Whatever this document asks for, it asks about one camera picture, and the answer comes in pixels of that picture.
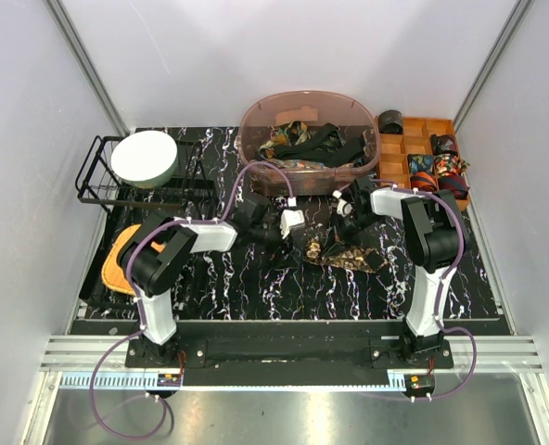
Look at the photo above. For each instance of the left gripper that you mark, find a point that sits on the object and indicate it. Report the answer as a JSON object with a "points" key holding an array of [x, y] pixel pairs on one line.
{"points": [[278, 238]]}

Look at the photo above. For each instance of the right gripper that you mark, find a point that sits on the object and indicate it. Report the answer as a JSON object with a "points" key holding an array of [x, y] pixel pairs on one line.
{"points": [[352, 239]]}

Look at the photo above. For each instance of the brown floral patterned tie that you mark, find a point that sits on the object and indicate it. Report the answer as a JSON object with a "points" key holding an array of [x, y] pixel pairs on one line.
{"points": [[334, 254]]}

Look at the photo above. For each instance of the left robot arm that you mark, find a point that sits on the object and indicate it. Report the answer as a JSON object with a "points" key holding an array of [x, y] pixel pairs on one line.
{"points": [[152, 258]]}

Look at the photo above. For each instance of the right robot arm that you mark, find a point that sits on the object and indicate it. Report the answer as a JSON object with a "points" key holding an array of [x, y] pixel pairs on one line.
{"points": [[435, 239]]}

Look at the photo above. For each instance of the orange striped rolled tie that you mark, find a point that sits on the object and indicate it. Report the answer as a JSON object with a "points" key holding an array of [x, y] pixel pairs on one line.
{"points": [[424, 181]]}

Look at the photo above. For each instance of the blue patterned rolled tie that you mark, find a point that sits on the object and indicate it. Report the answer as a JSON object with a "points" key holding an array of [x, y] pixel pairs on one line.
{"points": [[421, 163]]}

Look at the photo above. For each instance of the black tie in tub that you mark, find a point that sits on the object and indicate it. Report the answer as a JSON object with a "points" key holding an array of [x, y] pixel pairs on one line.
{"points": [[353, 150]]}

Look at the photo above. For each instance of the orange wooden divided tray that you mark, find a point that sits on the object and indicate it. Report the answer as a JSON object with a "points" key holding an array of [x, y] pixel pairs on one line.
{"points": [[393, 164]]}

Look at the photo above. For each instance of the brown translucent plastic tub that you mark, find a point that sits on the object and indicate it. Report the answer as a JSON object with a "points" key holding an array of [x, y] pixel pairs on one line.
{"points": [[315, 108]]}

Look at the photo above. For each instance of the maroon striped rolled tie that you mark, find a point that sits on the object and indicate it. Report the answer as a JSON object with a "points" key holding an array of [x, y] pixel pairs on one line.
{"points": [[454, 183]]}

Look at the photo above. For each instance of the red floral rolled tie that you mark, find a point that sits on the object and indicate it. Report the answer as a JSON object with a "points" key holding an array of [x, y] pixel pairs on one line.
{"points": [[447, 164]]}

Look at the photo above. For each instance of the dark grey rolled tie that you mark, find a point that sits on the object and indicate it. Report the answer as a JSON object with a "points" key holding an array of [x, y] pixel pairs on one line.
{"points": [[390, 122]]}

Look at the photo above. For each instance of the dark maroon rolled tie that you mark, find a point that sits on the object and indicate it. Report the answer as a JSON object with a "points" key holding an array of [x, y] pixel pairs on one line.
{"points": [[442, 144]]}

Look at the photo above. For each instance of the white round container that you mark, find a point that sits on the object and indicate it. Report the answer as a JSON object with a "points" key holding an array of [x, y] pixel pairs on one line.
{"points": [[146, 159]]}

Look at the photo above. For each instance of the orange woven bamboo tray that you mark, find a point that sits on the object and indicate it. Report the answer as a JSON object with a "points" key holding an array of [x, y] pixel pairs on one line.
{"points": [[112, 275]]}

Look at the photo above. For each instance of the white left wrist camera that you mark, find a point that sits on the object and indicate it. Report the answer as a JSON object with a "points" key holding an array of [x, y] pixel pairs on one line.
{"points": [[291, 218]]}

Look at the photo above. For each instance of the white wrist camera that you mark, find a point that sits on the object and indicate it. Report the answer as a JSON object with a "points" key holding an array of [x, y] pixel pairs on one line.
{"points": [[291, 218], [344, 203]]}

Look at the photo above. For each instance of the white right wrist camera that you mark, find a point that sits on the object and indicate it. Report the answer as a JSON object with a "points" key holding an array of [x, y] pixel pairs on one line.
{"points": [[344, 203]]}

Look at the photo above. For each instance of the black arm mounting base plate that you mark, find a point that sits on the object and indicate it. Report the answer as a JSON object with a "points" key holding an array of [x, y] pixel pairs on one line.
{"points": [[373, 344]]}

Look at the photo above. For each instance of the black wire dish rack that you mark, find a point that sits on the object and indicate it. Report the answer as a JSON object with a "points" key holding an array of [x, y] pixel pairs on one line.
{"points": [[183, 190]]}

